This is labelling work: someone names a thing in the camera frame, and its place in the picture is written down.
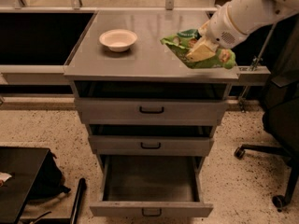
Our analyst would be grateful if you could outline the black pole on floor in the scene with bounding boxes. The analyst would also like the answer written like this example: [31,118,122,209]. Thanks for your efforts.
[69,178,87,224]

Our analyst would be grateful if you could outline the white paper scrap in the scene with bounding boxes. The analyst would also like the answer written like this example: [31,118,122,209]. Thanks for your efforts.
[0,172,12,183]

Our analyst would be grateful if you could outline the grey drawer cabinet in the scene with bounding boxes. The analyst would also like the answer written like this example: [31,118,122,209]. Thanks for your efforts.
[63,9,241,161]

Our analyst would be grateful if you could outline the grey bottom drawer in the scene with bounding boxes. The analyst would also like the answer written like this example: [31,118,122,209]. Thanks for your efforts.
[90,155,213,217]

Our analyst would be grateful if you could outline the black backpack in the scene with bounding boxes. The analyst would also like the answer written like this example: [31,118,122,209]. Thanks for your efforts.
[29,152,70,200]

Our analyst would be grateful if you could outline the grey top drawer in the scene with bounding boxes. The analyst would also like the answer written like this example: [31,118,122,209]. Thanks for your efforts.
[75,81,227,126]

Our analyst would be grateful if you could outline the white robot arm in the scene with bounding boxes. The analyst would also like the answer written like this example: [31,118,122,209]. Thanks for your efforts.
[186,0,299,62]

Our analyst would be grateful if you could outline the green rice chip bag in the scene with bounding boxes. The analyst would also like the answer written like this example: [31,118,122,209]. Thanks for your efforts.
[161,29,235,69]

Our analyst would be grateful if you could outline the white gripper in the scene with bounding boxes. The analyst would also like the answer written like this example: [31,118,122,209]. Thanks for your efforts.
[186,5,248,62]

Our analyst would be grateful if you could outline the grey middle drawer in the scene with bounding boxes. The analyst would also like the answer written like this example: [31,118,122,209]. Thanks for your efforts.
[89,124,214,156]

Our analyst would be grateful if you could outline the grey drawer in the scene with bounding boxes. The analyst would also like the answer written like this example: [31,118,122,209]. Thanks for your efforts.
[89,124,214,156]
[90,155,213,217]
[75,81,227,126]

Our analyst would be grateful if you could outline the black office chair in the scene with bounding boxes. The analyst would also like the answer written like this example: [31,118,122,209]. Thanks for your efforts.
[234,21,299,212]

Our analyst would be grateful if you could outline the black side table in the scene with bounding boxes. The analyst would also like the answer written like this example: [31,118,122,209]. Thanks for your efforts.
[0,147,50,224]

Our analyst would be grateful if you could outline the white paper bowl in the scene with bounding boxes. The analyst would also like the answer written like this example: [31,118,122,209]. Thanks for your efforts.
[99,29,137,52]

